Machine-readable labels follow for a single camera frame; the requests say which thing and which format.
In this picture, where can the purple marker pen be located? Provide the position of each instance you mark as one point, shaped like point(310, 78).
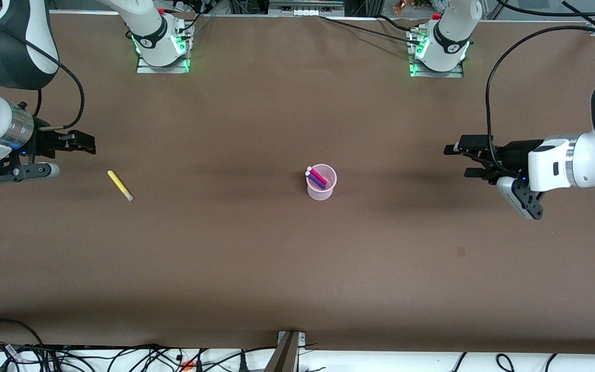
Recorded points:
point(315, 181)

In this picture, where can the clear tape patch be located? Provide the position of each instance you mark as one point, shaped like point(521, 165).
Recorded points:
point(461, 251)

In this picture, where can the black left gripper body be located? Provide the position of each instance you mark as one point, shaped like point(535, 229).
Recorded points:
point(515, 153)

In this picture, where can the yellow marker pen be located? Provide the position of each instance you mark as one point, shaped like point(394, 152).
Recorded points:
point(119, 184)

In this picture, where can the grey power strip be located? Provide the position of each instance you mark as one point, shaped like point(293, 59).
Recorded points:
point(305, 8)

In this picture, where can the pink mesh pen holder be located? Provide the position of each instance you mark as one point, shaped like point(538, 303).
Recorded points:
point(322, 194)

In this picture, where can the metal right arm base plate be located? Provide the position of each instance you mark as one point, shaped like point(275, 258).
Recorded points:
point(145, 68)

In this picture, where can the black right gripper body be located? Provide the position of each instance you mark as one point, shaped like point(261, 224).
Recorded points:
point(45, 143)

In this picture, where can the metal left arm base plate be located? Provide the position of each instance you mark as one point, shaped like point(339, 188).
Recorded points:
point(416, 72)

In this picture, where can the metal table edge bracket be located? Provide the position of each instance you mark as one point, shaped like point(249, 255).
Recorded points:
point(287, 351)

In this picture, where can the pink marker pen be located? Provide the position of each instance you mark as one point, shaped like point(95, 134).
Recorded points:
point(319, 176)

